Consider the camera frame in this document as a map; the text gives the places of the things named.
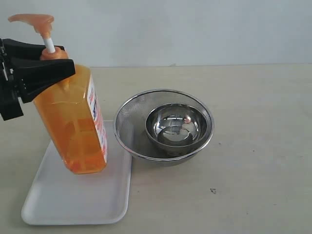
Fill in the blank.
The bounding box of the steel mesh strainer bowl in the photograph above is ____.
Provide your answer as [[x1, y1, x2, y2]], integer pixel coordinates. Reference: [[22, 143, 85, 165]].
[[113, 89, 215, 166]]

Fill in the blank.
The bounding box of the orange dish soap pump bottle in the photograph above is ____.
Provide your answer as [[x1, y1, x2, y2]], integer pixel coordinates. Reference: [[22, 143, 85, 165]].
[[8, 14, 107, 174]]

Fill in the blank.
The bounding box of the small stainless steel bowl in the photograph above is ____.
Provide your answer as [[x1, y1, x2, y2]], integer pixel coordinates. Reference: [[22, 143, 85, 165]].
[[145, 103, 211, 151]]

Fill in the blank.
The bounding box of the white rectangular plastic tray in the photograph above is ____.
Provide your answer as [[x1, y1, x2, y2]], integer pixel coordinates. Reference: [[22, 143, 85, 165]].
[[21, 120, 132, 225]]

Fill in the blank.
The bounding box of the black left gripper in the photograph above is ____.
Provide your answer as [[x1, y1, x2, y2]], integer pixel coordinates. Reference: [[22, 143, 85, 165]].
[[0, 39, 76, 121]]

